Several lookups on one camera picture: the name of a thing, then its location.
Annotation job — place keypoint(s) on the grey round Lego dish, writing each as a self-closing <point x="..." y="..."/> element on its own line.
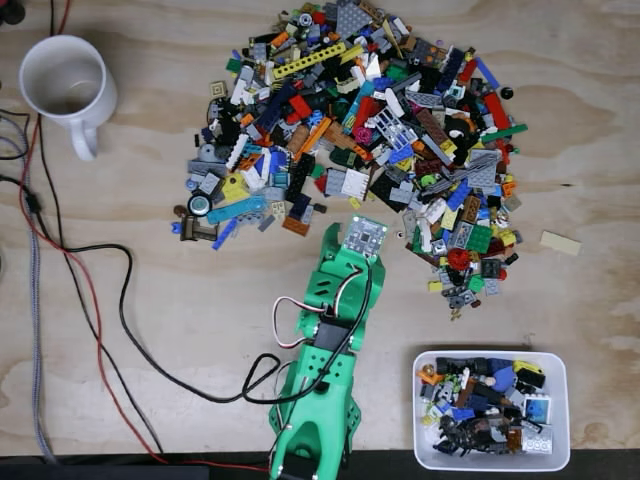
<point x="206" y="153"/>

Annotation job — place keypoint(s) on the small blue Lego plate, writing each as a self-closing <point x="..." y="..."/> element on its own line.
<point x="462" y="414"/>

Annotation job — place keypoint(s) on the light grey Lego plate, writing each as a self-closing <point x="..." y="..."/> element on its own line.
<point x="335" y="182"/>

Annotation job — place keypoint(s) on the long green Lego plate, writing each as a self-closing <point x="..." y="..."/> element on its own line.
<point x="505" y="132"/>

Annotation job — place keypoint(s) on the white Lego window frame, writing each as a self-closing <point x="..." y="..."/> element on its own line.
<point x="395" y="127"/>

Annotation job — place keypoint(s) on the dark grey Lego wedge plate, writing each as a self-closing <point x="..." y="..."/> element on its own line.
<point x="352" y="20"/>

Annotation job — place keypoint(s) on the clear Lego brick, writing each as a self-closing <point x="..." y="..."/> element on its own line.
<point x="537" y="440"/>

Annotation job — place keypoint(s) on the narrow blue Lego plate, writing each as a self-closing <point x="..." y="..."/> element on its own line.
<point x="225" y="234"/>

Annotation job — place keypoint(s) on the long orange Lego plate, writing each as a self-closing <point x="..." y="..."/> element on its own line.
<point x="312" y="138"/>

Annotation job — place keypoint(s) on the long red Lego brick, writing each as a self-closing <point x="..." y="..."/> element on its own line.
<point x="496" y="111"/>

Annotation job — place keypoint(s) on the dark blue Lego brick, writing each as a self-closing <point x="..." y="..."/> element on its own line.
<point x="300" y="207"/>

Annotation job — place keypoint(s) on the large black Lego plate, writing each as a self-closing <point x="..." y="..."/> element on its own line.
<point x="387" y="192"/>

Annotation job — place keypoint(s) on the small camera circuit board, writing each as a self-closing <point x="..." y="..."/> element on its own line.
<point x="365" y="237"/>

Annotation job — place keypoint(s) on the yellow Lego slope brick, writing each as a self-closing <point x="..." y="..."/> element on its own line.
<point x="234" y="187"/>

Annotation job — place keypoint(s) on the small red Lego brick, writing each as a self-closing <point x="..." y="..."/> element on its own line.
<point x="300" y="105"/>

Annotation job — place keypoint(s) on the tan square Lego tile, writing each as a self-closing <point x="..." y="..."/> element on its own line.
<point x="218" y="90"/>

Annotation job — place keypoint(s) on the small green Lego brick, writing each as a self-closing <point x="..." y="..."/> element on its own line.
<point x="234" y="64"/>

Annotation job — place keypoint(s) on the magenta Lego flower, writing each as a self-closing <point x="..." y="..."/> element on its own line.
<point x="362" y="135"/>

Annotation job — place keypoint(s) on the Lego wheel with silver disc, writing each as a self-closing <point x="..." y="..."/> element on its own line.
<point x="198" y="205"/>

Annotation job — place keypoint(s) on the blue Lego slope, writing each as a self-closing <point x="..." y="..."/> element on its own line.
<point x="501" y="375"/>

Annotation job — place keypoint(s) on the black studded Lego plate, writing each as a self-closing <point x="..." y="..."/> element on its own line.
<point x="300" y="177"/>

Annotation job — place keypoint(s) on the black round object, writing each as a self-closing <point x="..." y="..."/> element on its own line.
<point x="10" y="10"/>

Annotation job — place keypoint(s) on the teal Lego brick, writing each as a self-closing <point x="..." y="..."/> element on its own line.
<point x="281" y="179"/>

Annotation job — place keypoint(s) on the small orange Lego piece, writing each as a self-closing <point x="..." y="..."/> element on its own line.
<point x="426" y="373"/>

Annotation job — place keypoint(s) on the dark tan Lego piece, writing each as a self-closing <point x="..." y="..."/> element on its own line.
<point x="197" y="229"/>

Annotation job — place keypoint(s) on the light blue Lego beam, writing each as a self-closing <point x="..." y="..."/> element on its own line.
<point x="235" y="211"/>

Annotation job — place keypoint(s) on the green square Lego plate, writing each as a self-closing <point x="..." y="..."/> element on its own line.
<point x="480" y="239"/>

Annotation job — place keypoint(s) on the yellow Lego technic beam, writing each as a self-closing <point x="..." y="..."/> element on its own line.
<point x="310" y="61"/>

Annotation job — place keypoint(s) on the white blue printed Lego brick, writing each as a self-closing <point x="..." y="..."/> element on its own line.
<point x="537" y="410"/>

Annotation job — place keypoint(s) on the large grey Lego plate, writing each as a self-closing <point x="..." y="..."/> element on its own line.
<point x="484" y="169"/>

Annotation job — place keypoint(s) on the white ceramic mug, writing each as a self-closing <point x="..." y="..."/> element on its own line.
<point x="60" y="75"/>

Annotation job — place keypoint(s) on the tan Lego plate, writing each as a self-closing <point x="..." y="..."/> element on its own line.
<point x="561" y="243"/>

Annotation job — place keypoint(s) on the small yellow Lego brick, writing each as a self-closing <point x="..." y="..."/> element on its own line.
<point x="434" y="286"/>

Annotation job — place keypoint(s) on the long blue Lego bar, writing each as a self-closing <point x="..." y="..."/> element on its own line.
<point x="487" y="72"/>

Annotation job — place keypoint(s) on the white plastic bin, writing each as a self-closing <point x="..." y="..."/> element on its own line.
<point x="560" y="400"/>

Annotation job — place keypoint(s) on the small blue Lego clip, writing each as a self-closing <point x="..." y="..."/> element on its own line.
<point x="175" y="227"/>

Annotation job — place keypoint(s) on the black round Lego piece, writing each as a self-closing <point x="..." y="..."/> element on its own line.
<point x="507" y="92"/>

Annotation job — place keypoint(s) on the yellow and black Lego piece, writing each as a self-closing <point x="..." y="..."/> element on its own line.
<point x="529" y="372"/>

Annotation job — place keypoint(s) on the red Lego gear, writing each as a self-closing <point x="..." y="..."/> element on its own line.
<point x="457" y="259"/>

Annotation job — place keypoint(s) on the brown Lego plate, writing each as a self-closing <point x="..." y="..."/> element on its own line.
<point x="432" y="126"/>

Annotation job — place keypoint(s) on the white square Lego plate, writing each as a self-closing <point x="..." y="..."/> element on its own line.
<point x="357" y="182"/>

